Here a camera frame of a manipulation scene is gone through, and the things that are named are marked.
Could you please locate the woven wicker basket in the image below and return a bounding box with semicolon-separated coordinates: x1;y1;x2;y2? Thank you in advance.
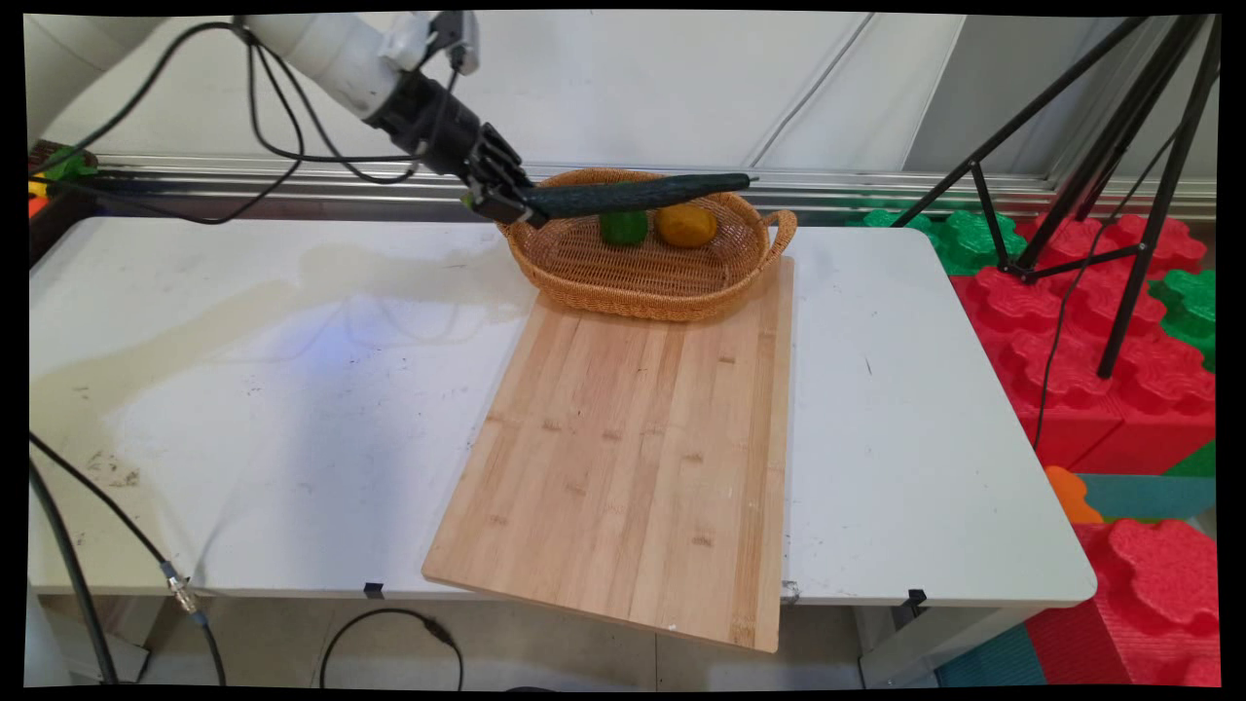
495;167;799;324

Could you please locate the bamboo cutting board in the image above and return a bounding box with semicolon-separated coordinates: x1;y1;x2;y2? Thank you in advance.
421;255;795;655

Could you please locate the green bell pepper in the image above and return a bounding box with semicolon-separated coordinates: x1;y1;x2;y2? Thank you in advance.
597;208;650;247

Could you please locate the orange foam piece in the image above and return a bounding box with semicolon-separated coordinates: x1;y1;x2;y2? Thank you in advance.
1044;464;1107;526

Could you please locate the small green foam block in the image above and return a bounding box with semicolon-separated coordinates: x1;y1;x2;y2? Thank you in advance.
41;145;99;184

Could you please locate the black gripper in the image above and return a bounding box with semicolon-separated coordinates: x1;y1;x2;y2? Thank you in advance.
364;69;553;232

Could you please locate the dark green cucumber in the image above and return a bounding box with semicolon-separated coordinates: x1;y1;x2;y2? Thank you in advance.
520;172;759;222

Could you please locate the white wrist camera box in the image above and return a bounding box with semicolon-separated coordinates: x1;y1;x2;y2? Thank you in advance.
379;12;481;78

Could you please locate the white table leg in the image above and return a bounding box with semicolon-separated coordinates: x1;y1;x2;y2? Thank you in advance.
856;603;1054;688

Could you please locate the large red foam block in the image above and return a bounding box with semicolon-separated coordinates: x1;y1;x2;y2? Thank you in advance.
949;213;1219;476

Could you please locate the black cable with metal connector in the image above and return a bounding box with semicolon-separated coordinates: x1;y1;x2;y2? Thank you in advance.
28;432;228;686

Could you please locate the yellow lemon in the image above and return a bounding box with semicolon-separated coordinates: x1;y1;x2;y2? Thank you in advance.
653;203;719;249

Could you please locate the thick black cable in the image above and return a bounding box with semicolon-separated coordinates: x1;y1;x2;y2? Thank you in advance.
28;461;120;686

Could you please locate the aluminium wall rail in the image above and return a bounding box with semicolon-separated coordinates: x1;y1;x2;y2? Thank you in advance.
95;154;1219;221

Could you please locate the teal foam mat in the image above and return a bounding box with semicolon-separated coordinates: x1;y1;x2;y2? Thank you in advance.
1075;473;1219;523

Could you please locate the black tripod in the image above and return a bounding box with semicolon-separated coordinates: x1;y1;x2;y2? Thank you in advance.
891;14;1224;381

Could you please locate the black cable loop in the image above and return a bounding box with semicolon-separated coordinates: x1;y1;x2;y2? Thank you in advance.
318;608;465;691

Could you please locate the thin black tripod cable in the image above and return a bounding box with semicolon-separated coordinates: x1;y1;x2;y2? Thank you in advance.
1031;127;1181;455

